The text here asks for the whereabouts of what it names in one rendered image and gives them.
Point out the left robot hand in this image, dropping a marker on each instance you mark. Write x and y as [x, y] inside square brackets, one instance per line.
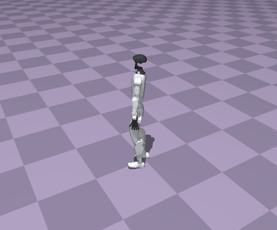
[134, 124]

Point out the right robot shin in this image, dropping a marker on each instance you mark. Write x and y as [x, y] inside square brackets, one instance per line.
[144, 140]

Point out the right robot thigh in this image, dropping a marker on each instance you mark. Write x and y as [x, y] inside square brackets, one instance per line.
[141, 132]

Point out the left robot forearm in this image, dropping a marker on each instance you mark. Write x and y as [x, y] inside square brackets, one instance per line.
[135, 106]

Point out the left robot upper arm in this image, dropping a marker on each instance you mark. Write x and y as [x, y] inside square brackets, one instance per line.
[137, 87]

